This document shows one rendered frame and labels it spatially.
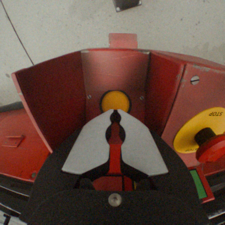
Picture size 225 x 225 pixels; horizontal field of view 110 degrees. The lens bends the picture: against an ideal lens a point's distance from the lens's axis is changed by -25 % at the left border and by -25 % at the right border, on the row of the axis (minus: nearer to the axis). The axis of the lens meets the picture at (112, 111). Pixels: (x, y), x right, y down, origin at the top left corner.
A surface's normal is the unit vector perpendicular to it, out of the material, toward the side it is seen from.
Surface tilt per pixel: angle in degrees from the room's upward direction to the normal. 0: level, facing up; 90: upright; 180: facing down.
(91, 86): 0
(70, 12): 0
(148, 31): 0
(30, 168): 90
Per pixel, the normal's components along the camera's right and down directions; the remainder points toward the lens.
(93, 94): -0.01, 0.01
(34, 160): -0.15, -0.80
